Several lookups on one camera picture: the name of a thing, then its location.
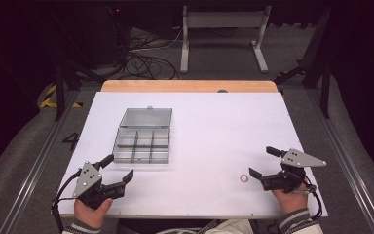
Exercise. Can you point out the person's right hand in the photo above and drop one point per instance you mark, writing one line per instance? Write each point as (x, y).
(290, 201)

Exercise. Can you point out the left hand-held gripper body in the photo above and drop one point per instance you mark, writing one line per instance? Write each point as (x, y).
(87, 180)

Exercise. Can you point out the aluminium floor rail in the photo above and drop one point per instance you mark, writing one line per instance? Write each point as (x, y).
(35, 162)
(344, 156)

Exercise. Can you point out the black tripod stand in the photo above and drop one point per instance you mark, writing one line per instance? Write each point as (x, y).
(319, 52)
(60, 84)

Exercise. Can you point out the wooden table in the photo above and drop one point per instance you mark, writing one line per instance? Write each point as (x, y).
(188, 86)

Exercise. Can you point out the white metal stand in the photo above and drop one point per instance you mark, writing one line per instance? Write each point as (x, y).
(224, 20)

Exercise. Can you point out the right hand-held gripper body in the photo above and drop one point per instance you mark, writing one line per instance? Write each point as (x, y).
(280, 182)

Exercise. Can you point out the yellow black floor tape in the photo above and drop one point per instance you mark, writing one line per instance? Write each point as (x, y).
(49, 97)

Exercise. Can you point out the person's light clothing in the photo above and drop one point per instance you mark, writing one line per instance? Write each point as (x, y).
(220, 227)

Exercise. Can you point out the clear plastic compartment box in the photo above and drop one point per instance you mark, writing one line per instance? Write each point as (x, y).
(142, 139)

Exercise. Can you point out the person's left hand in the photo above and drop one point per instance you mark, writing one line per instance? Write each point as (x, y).
(91, 214)

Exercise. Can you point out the white table sheet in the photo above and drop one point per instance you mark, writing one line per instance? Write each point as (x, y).
(207, 156)

